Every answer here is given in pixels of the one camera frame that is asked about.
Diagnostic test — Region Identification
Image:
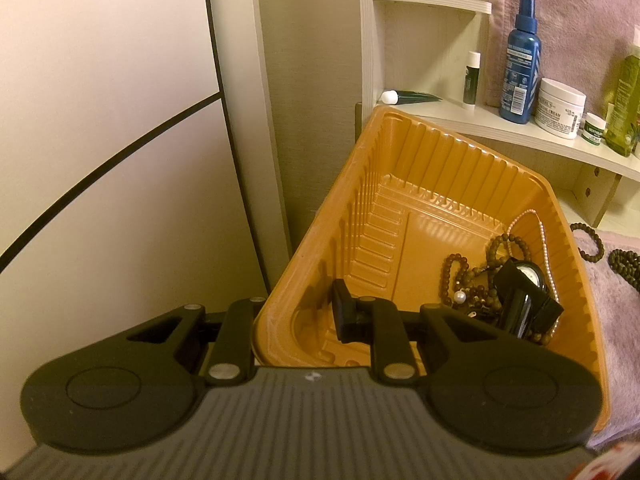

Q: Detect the brown amber bead bracelet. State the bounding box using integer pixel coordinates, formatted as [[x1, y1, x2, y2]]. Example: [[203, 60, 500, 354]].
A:
[[438, 251, 504, 317]]

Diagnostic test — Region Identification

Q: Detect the long dark bead necklace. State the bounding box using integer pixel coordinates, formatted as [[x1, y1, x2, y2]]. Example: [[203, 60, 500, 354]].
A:
[[606, 247, 640, 294]]

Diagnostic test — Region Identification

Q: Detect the dark green bead bracelet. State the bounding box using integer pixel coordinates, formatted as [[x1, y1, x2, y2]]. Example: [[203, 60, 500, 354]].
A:
[[569, 221, 606, 265]]

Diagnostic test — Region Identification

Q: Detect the orange plastic tray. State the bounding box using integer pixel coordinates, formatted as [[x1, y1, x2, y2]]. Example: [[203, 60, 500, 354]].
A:
[[253, 107, 608, 432]]

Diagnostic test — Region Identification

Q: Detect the pink fuzzy table cloth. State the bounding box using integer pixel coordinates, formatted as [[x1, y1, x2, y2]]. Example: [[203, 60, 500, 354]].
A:
[[585, 258, 639, 448]]

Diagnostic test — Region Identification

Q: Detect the small green lip salve jar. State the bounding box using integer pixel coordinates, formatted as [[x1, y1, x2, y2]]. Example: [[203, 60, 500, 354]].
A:
[[579, 113, 606, 145]]

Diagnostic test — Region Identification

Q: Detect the green olive oil bottle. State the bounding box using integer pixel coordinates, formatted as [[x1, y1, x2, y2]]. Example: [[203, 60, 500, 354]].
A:
[[604, 25, 639, 157]]

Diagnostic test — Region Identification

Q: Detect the white cream jar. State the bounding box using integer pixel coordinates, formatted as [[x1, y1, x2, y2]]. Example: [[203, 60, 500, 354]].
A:
[[535, 78, 587, 140]]

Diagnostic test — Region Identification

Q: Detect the blue spray bottle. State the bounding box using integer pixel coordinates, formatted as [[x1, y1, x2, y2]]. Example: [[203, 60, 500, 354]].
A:
[[499, 0, 541, 125]]

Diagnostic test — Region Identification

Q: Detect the green tube lying down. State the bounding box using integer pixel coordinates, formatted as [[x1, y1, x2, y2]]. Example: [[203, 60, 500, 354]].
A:
[[378, 90, 440, 105]]

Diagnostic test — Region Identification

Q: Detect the green white lip balm stick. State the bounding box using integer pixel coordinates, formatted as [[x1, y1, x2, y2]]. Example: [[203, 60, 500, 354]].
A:
[[462, 51, 482, 108]]

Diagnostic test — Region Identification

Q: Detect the beige wooden corner shelf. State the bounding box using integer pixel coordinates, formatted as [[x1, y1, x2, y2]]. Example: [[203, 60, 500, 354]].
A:
[[360, 0, 639, 236]]

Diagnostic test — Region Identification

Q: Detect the pink towel backdrop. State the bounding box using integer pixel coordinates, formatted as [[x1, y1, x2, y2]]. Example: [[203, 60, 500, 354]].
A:
[[483, 0, 639, 116]]

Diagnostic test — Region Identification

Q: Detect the brown wooden bead bracelet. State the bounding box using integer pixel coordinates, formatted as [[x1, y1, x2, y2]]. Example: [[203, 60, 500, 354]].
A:
[[484, 232, 534, 273]]

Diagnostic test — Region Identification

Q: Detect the white pearl necklace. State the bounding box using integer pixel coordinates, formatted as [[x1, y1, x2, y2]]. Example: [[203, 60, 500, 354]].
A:
[[451, 208, 561, 334]]

